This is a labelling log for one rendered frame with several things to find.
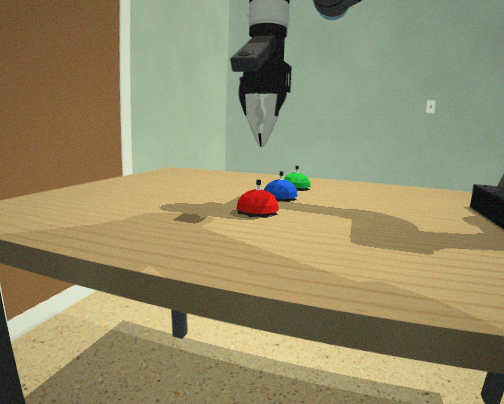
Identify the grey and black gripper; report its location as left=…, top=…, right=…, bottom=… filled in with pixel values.
left=239, top=23, right=292, bottom=147

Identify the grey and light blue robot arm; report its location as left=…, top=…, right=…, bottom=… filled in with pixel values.
left=230, top=0, right=504, bottom=198

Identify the red dome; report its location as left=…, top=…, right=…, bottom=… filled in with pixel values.
left=237, top=179, right=279, bottom=218

